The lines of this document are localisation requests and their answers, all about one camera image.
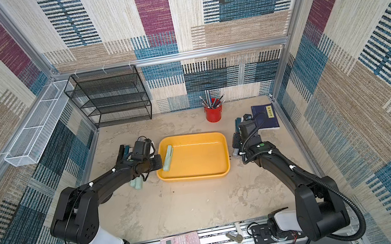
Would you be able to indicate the black wire mesh shelf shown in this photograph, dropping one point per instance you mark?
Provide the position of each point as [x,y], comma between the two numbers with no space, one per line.
[110,97]

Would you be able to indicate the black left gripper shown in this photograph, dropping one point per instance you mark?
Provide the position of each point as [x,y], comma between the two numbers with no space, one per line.
[160,161]

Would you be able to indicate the white wire mesh basket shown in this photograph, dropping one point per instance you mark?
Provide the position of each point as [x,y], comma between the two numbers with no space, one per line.
[30,143]

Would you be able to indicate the teal left side pliers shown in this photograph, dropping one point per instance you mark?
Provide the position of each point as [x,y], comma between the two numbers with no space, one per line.
[126,152]

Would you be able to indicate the yellow plastic storage tray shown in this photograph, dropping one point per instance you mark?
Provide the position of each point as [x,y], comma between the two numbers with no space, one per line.
[195,157]

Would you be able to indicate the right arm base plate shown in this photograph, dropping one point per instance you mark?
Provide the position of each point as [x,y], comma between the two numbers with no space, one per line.
[262,234]

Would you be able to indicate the red pen cup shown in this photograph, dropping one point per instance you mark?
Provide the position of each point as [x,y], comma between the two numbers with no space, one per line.
[213,115]

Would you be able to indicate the dark blue book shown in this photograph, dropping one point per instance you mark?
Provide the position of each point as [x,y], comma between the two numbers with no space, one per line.
[265,116]

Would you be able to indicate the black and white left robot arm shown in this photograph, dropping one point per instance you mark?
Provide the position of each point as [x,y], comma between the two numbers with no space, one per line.
[76,217]

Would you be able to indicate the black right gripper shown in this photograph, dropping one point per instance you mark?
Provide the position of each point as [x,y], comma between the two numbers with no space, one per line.
[238,139]

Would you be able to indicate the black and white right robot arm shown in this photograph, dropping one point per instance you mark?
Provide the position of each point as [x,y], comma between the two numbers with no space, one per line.
[321,208]

